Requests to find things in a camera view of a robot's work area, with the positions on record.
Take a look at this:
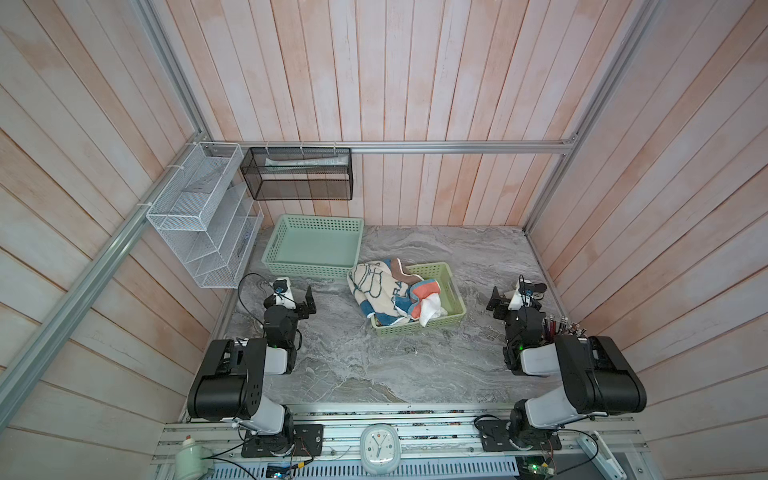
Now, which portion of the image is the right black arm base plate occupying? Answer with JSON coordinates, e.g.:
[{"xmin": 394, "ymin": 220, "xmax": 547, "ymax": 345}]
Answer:
[{"xmin": 473, "ymin": 415, "xmax": 562, "ymax": 452}]

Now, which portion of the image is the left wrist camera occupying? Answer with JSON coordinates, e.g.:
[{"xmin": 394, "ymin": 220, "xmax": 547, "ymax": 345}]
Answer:
[{"xmin": 272, "ymin": 277, "xmax": 296, "ymax": 310}]

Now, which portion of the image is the black wire mesh basket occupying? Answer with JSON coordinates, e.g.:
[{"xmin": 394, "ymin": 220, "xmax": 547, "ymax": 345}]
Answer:
[{"xmin": 240, "ymin": 146, "xmax": 354, "ymax": 201}]

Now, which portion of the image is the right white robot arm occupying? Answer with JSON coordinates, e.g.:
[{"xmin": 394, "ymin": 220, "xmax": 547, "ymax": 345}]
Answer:
[{"xmin": 486, "ymin": 278, "xmax": 647, "ymax": 440}]

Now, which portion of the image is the mint green plastic basket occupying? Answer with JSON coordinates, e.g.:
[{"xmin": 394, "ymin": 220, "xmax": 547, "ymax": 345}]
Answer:
[{"xmin": 261, "ymin": 214, "xmax": 365, "ymax": 279}]

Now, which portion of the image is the green circuit board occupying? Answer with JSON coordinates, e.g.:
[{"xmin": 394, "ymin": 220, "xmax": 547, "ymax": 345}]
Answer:
[{"xmin": 516, "ymin": 456, "xmax": 554, "ymax": 480}]

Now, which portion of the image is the white green bottle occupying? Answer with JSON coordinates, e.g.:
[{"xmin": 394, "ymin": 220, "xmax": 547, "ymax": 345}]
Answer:
[{"xmin": 174, "ymin": 436, "xmax": 213, "ymax": 480}]

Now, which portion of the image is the light green plastic basket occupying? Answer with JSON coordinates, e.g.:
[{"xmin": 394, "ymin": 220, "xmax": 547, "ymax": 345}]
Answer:
[{"xmin": 370, "ymin": 262, "xmax": 466, "ymax": 336}]

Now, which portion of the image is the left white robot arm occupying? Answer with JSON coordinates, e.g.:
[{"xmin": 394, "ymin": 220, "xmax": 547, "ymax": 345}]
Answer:
[{"xmin": 187, "ymin": 278, "xmax": 316, "ymax": 442}]

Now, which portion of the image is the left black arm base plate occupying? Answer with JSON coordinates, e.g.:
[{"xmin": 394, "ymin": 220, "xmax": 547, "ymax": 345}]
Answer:
[{"xmin": 241, "ymin": 424, "xmax": 324, "ymax": 458}]

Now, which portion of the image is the white analog clock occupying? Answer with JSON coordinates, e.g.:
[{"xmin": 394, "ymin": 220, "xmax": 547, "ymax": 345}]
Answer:
[{"xmin": 360, "ymin": 423, "xmax": 402, "ymax": 475}]

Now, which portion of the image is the blue Doraemon towel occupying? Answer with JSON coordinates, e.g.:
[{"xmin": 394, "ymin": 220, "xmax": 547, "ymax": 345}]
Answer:
[{"xmin": 347, "ymin": 258, "xmax": 424, "ymax": 327}]

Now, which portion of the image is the white wire mesh shelf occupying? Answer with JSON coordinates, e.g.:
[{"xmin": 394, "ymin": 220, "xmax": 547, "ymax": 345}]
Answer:
[{"xmin": 147, "ymin": 142, "xmax": 264, "ymax": 289}]

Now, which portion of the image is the red white blue towel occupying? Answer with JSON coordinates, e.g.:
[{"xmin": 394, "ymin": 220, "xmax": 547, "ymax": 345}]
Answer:
[{"xmin": 408, "ymin": 279, "xmax": 448, "ymax": 327}]

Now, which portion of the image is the red pen holder cup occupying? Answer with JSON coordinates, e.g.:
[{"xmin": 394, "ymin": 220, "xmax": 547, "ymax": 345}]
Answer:
[{"xmin": 543, "ymin": 315, "xmax": 586, "ymax": 343}]

